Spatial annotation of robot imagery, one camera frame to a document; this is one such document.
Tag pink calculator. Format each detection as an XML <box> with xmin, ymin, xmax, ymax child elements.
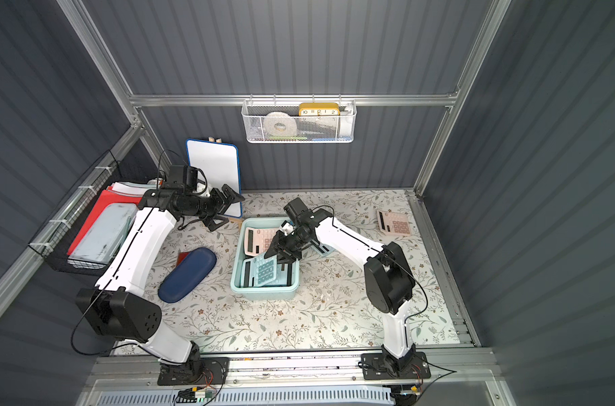
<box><xmin>377</xmin><ymin>210</ymin><xmax>411</xmax><ymax>236</ymax></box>
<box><xmin>243</xmin><ymin>228</ymin><xmax>278</xmax><ymax>257</ymax></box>

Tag teal calculator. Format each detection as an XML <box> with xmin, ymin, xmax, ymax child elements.
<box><xmin>241</xmin><ymin>255</ymin><xmax>292</xmax><ymax>289</ymax></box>

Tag mint green storage box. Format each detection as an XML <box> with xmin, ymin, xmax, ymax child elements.
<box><xmin>231</xmin><ymin>217</ymin><xmax>301</xmax><ymax>300</ymax></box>

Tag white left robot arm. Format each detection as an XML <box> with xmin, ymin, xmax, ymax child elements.
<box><xmin>76</xmin><ymin>184</ymin><xmax>244</xmax><ymax>383</ymax></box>

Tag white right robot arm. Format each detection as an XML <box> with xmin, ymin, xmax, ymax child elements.
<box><xmin>264</xmin><ymin>209</ymin><xmax>417</xmax><ymax>377</ymax></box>

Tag wooden easel stand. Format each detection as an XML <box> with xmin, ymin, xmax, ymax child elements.
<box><xmin>208</xmin><ymin>137</ymin><xmax>243</xmax><ymax>226</ymax></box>

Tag blue framed whiteboard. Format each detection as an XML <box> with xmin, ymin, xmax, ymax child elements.
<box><xmin>186</xmin><ymin>139</ymin><xmax>241</xmax><ymax>193</ymax></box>

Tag navy blue glasses case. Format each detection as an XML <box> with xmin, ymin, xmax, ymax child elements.
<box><xmin>158</xmin><ymin>247</ymin><xmax>217</xmax><ymax>304</ymax></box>

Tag small red notebook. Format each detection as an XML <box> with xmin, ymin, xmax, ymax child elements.
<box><xmin>175</xmin><ymin>252</ymin><xmax>189</xmax><ymax>267</ymax></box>

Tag white papers in basket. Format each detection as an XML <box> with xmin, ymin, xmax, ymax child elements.
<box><xmin>107</xmin><ymin>182</ymin><xmax>156</xmax><ymax>196</ymax></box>

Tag red folder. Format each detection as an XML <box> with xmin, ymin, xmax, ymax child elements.
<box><xmin>66</xmin><ymin>188</ymin><xmax>146</xmax><ymax>257</ymax></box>

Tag white tape roll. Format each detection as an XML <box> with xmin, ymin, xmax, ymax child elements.
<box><xmin>263</xmin><ymin>112</ymin><xmax>297</xmax><ymax>137</ymax></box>

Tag light grey pencil case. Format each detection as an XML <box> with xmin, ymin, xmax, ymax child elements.
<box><xmin>67</xmin><ymin>203</ymin><xmax>138</xmax><ymax>269</ymax></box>

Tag yellow clock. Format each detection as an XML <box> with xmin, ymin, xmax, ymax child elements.
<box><xmin>299</xmin><ymin>101</ymin><xmax>340</xmax><ymax>117</ymax></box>

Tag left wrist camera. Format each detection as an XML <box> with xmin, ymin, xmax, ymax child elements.
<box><xmin>162</xmin><ymin>165</ymin><xmax>209</xmax><ymax>195</ymax></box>

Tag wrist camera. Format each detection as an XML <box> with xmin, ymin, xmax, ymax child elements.
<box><xmin>280</xmin><ymin>198</ymin><xmax>313</xmax><ymax>235</ymax></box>
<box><xmin>162</xmin><ymin>165</ymin><xmax>209</xmax><ymax>195</ymax></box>

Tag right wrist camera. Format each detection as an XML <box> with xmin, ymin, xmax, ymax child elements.
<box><xmin>280</xmin><ymin>198</ymin><xmax>313</xmax><ymax>235</ymax></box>

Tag white wire wall basket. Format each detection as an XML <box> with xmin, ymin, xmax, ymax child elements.
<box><xmin>241</xmin><ymin>98</ymin><xmax>357</xmax><ymax>144</ymax></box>

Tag black wire side basket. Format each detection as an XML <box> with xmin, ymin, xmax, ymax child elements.
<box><xmin>28</xmin><ymin>151</ymin><xmax>167</xmax><ymax>280</ymax></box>

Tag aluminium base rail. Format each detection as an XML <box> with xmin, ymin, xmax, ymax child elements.
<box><xmin>77</xmin><ymin>348</ymin><xmax>516</xmax><ymax>405</ymax></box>

